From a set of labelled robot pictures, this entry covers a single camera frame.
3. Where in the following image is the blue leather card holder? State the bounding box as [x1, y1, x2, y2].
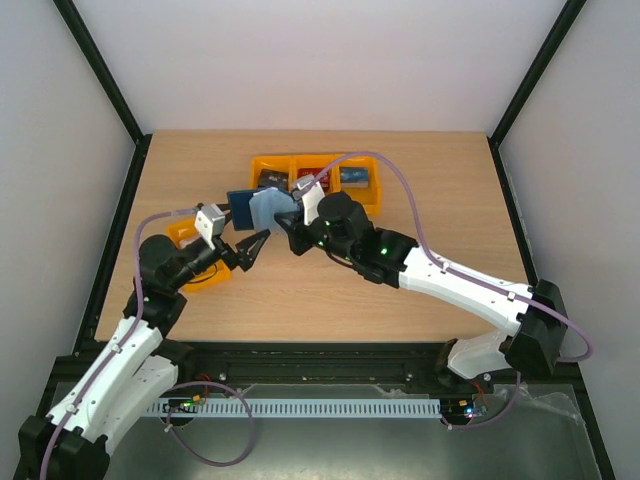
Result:
[227, 187, 300, 234]

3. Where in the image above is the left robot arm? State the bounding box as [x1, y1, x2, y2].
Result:
[18, 204, 270, 479]

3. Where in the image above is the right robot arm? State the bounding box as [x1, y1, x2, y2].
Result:
[274, 192, 567, 392]

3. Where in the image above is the card in small bin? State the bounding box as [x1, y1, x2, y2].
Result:
[177, 236, 200, 249]

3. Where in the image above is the black card stack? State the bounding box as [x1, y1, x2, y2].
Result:
[257, 169, 289, 191]

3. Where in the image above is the red card stack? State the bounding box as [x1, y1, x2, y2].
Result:
[297, 167, 332, 193]

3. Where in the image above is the blue card stack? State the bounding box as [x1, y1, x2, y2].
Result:
[339, 167, 370, 189]

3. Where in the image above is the small yellow bin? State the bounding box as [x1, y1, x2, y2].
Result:
[165, 217, 232, 293]

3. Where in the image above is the yellow three-compartment bin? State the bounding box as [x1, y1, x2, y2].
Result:
[249, 153, 382, 215]

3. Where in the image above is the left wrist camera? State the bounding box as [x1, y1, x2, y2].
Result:
[194, 203, 226, 251]

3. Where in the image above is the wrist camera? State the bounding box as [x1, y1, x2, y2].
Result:
[194, 203, 226, 251]
[292, 174, 325, 226]

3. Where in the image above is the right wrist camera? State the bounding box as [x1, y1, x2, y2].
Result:
[292, 174, 325, 226]

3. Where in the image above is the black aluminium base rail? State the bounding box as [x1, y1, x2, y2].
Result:
[49, 341, 586, 396]

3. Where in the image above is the white slotted cable duct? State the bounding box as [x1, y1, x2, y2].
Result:
[175, 398, 441, 419]

